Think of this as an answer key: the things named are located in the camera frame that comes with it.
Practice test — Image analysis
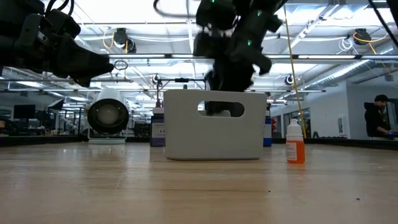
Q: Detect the thick black gripper cable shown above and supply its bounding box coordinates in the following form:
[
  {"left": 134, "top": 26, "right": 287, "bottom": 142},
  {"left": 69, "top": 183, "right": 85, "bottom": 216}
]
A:
[{"left": 152, "top": 0, "right": 201, "bottom": 19}]

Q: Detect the large purple-capped colouring bottle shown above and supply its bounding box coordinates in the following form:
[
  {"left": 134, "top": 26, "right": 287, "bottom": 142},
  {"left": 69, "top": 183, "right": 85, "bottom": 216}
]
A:
[{"left": 150, "top": 98, "right": 165, "bottom": 147}]

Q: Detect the yellow hanging cable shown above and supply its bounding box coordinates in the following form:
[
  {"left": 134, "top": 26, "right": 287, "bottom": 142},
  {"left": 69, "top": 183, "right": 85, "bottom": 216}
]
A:
[{"left": 282, "top": 6, "right": 308, "bottom": 139}]

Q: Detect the black rig crossbar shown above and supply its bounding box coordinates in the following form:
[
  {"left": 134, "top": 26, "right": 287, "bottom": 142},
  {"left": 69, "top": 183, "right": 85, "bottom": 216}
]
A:
[{"left": 155, "top": 77, "right": 208, "bottom": 108}]

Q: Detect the large blue-capped colouring bottle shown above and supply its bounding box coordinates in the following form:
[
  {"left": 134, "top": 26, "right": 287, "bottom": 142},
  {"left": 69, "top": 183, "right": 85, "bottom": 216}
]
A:
[{"left": 263, "top": 102, "right": 273, "bottom": 147}]

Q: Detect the person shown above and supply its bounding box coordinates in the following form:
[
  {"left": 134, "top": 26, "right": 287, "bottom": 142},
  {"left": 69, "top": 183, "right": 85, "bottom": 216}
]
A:
[{"left": 363, "top": 94, "right": 397, "bottom": 139}]

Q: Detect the black hanging cable ring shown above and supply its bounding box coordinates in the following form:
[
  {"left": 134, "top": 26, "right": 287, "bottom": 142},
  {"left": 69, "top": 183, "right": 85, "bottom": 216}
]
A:
[{"left": 113, "top": 59, "right": 129, "bottom": 71}]

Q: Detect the small orange dropper bottle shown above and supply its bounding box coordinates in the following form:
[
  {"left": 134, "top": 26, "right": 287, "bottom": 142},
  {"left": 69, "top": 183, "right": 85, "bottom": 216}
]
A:
[{"left": 285, "top": 119, "right": 306, "bottom": 164}]

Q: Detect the black monitor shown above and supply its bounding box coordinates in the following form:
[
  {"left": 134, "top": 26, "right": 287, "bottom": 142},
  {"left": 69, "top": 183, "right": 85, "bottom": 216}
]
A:
[{"left": 12, "top": 104, "right": 37, "bottom": 119}]

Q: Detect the white plastic bin with handles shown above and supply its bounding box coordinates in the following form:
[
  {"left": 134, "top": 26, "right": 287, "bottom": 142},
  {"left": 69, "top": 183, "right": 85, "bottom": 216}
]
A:
[{"left": 163, "top": 89, "right": 268, "bottom": 161}]

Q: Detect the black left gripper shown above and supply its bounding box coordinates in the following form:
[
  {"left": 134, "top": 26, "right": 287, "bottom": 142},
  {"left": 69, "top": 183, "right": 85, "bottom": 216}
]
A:
[{"left": 17, "top": 7, "right": 115, "bottom": 88}]

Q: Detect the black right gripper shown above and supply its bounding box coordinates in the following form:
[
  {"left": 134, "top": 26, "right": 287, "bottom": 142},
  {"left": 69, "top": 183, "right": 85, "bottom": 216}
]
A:
[{"left": 192, "top": 11, "right": 284, "bottom": 93}]

